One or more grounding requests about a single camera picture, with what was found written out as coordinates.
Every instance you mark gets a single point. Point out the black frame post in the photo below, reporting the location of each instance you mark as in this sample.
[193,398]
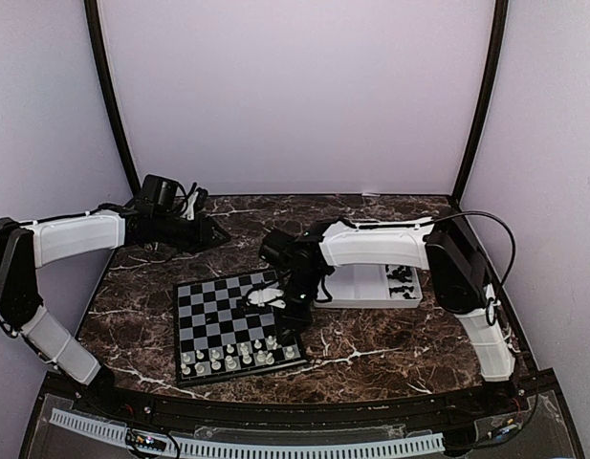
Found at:
[106,85]
[499,22]

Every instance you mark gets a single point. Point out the black grey chessboard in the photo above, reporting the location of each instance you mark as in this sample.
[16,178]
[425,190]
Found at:
[208,316]

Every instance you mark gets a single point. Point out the right black frame post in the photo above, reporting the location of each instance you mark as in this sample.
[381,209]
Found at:
[499,22]

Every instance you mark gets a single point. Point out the white plastic compartment tray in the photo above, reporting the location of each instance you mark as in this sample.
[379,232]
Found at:
[362,287]

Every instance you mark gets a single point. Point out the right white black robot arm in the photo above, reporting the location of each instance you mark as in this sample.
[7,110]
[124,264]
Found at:
[343,263]

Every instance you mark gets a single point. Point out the white slotted cable duct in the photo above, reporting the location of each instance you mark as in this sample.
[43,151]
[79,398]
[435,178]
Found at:
[145,443]

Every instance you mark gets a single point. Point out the left black frame post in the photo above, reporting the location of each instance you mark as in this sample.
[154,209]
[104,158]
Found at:
[106,85]

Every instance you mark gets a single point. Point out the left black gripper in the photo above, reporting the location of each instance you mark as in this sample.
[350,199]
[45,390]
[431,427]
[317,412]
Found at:
[203,237]

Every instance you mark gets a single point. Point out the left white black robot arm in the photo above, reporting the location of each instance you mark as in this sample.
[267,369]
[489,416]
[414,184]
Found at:
[162,212]

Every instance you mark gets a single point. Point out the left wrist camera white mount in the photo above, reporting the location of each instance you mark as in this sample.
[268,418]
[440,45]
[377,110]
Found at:
[195,202]

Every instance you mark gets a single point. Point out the pile of black chess pieces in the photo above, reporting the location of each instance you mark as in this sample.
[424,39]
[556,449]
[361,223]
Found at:
[400,282]

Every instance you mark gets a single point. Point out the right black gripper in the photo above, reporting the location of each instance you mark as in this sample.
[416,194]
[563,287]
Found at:
[299,320]

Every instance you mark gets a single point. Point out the black front rail base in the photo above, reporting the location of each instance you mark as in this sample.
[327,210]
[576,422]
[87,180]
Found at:
[534,424]

